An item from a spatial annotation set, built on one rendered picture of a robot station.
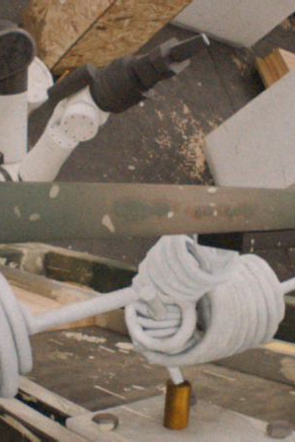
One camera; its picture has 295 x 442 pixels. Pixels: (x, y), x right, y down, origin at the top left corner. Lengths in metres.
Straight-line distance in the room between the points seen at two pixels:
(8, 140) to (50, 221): 1.08
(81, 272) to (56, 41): 1.88
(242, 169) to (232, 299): 3.25
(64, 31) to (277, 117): 1.23
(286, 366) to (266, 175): 2.72
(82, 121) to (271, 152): 2.46
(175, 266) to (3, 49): 0.93
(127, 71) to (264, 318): 0.75
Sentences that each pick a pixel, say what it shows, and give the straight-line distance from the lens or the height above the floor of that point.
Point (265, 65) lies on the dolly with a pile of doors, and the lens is 4.95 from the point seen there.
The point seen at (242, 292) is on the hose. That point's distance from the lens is 0.40.
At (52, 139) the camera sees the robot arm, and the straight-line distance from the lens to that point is 1.20.
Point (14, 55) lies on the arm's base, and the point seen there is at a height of 1.34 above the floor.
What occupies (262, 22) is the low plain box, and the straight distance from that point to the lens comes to 4.86.
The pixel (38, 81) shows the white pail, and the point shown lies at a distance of 2.80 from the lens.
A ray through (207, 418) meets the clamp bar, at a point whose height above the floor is 1.83.
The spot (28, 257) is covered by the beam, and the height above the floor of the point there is 0.90.
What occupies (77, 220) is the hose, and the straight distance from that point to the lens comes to 0.23.
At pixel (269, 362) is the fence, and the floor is 1.60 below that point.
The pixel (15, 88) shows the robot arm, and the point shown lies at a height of 1.29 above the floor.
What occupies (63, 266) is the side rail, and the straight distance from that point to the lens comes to 1.56.
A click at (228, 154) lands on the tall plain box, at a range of 3.72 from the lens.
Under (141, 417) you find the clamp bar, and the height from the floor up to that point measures 1.80.
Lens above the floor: 2.12
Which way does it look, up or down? 41 degrees down
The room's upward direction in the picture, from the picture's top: 54 degrees clockwise
